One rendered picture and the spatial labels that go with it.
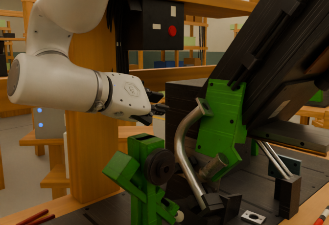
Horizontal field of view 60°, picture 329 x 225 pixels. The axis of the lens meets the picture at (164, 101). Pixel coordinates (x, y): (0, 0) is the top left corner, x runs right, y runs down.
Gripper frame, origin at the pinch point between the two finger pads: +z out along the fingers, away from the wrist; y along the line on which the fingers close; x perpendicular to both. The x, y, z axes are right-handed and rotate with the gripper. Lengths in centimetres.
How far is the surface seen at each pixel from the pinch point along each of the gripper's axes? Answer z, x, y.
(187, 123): 14.8, 4.4, -1.0
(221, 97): 17.9, -6.9, 0.1
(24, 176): 69, 264, 110
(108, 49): 0.3, 9.6, 28.0
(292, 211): 37.3, 0.4, -30.5
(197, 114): 14.7, 0.3, -1.0
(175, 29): 15.7, -5.7, 27.8
